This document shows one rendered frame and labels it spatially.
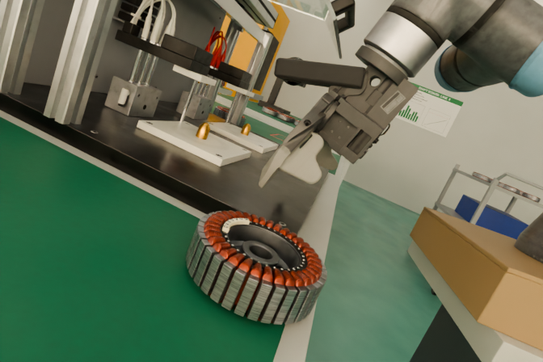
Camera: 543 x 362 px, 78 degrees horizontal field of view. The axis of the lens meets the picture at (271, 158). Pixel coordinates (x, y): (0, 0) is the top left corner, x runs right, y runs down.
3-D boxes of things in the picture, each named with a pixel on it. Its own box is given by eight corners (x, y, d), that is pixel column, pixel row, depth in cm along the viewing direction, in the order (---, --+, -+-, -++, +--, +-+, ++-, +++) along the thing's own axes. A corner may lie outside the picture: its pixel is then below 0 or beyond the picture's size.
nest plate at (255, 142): (276, 149, 88) (278, 145, 87) (262, 153, 73) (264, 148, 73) (226, 126, 90) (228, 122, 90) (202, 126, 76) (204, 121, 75)
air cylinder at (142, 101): (153, 117, 64) (162, 90, 63) (128, 116, 57) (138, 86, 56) (131, 107, 65) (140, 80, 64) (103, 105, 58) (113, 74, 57)
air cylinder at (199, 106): (206, 119, 87) (213, 99, 86) (193, 119, 80) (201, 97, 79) (190, 112, 88) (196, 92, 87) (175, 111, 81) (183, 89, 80)
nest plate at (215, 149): (250, 157, 64) (252, 151, 64) (220, 166, 50) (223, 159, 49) (183, 126, 67) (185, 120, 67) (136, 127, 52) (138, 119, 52)
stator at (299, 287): (326, 291, 31) (343, 257, 30) (279, 358, 21) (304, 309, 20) (230, 231, 35) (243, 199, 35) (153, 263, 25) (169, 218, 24)
